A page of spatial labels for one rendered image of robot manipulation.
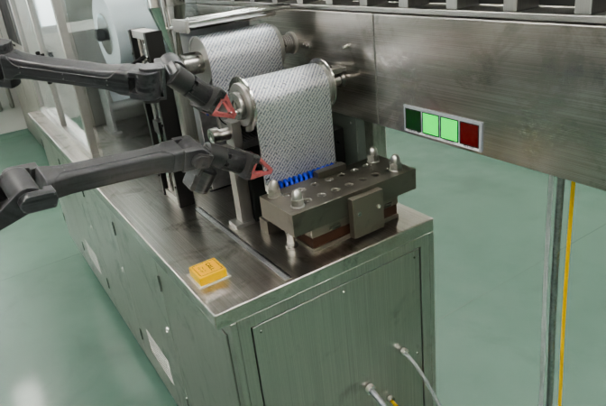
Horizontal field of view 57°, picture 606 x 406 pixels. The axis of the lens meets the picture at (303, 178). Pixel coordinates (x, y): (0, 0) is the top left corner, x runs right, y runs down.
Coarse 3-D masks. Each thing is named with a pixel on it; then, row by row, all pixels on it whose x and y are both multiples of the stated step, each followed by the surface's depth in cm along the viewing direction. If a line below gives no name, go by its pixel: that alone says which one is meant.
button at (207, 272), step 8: (200, 264) 138; (208, 264) 137; (216, 264) 137; (192, 272) 136; (200, 272) 134; (208, 272) 134; (216, 272) 134; (224, 272) 135; (200, 280) 132; (208, 280) 133; (216, 280) 135
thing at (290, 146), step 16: (320, 112) 155; (272, 128) 147; (288, 128) 150; (304, 128) 153; (320, 128) 156; (272, 144) 149; (288, 144) 152; (304, 144) 154; (320, 144) 158; (272, 160) 150; (288, 160) 153; (304, 160) 156; (320, 160) 159; (272, 176) 152; (288, 176) 154
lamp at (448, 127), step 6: (444, 120) 133; (450, 120) 131; (444, 126) 133; (450, 126) 131; (456, 126) 130; (444, 132) 134; (450, 132) 132; (456, 132) 130; (450, 138) 133; (456, 138) 131
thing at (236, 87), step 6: (234, 84) 146; (240, 84) 144; (330, 84) 155; (234, 90) 147; (240, 90) 144; (330, 90) 155; (246, 96) 142; (330, 96) 156; (246, 102) 143; (246, 108) 144; (240, 120) 150; (246, 120) 146
